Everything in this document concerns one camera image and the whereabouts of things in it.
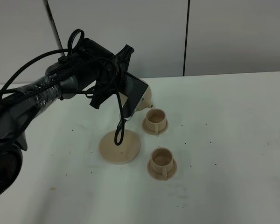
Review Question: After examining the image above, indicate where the beige teacup far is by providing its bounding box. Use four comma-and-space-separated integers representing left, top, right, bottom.
142, 109, 168, 135

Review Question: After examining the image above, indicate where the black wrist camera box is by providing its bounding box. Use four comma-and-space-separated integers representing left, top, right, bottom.
118, 71, 148, 121

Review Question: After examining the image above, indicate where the beige teacup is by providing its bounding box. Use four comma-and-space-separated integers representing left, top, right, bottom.
142, 109, 168, 135
147, 147, 177, 181

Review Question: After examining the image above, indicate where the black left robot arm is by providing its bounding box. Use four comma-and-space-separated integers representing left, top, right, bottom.
0, 38, 146, 195

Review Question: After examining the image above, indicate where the beige teapot with lid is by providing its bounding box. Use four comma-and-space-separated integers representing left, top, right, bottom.
119, 86, 153, 112

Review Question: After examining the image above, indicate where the beige teacup near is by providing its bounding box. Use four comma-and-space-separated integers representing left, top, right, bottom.
147, 147, 177, 181

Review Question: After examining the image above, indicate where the round beige teapot saucer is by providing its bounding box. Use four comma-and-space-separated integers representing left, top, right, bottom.
98, 130, 140, 164

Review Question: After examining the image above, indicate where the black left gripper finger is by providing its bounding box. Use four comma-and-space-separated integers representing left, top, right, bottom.
116, 44, 133, 70
90, 91, 112, 109

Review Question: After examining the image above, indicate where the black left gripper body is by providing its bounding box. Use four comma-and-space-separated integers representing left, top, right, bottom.
58, 37, 128, 99

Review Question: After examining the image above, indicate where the black braided camera cable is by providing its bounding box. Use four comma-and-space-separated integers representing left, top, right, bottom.
0, 29, 131, 147

